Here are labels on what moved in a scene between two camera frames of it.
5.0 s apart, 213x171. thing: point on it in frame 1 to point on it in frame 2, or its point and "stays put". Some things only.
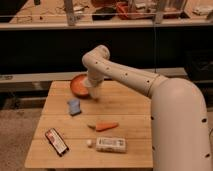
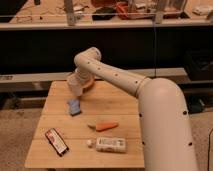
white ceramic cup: [94, 91] to [75, 81]
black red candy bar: [57, 142] stays put
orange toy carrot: [102, 126] stays put
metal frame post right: [159, 12] stays put
